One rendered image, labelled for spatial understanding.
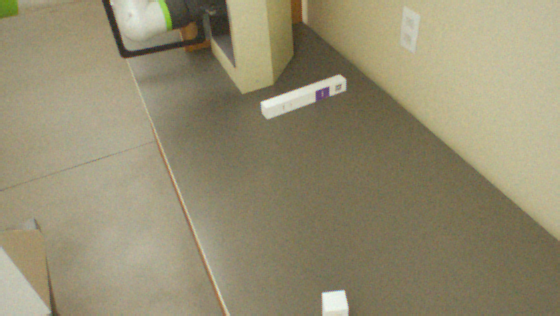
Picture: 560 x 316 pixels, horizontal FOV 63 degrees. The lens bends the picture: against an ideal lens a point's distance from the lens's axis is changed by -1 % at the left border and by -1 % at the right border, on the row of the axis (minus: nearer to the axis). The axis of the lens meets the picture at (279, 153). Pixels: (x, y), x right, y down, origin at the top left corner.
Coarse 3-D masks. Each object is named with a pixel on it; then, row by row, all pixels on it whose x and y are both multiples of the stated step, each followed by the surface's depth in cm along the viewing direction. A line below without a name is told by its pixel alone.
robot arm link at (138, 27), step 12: (120, 0) 127; (132, 0) 127; (144, 0) 129; (120, 12) 128; (132, 12) 127; (144, 12) 128; (156, 12) 130; (168, 12) 131; (120, 24) 129; (132, 24) 127; (144, 24) 128; (156, 24) 130; (168, 24) 132; (132, 36) 130; (144, 36) 131
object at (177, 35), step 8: (152, 0) 151; (104, 8) 148; (192, 24) 160; (120, 32) 155; (168, 32) 159; (176, 32) 160; (184, 32) 161; (192, 32) 162; (128, 40) 157; (152, 40) 159; (160, 40) 160; (168, 40) 161; (176, 40) 162; (184, 40) 163; (128, 48) 159; (136, 48) 160; (144, 48) 160
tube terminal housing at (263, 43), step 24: (240, 0) 129; (264, 0) 132; (288, 0) 149; (240, 24) 133; (264, 24) 136; (288, 24) 153; (216, 48) 162; (240, 48) 138; (264, 48) 141; (288, 48) 158; (240, 72) 143; (264, 72) 146
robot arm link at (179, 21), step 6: (168, 0) 132; (174, 0) 132; (180, 0) 132; (168, 6) 131; (174, 6) 131; (180, 6) 132; (186, 6) 134; (174, 12) 131; (180, 12) 132; (186, 12) 133; (174, 18) 132; (180, 18) 133; (186, 18) 134; (174, 24) 133; (180, 24) 134; (186, 24) 136
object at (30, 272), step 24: (0, 240) 79; (24, 240) 93; (0, 264) 80; (24, 264) 87; (0, 288) 84; (24, 288) 86; (48, 288) 97; (0, 312) 87; (24, 312) 90; (48, 312) 92
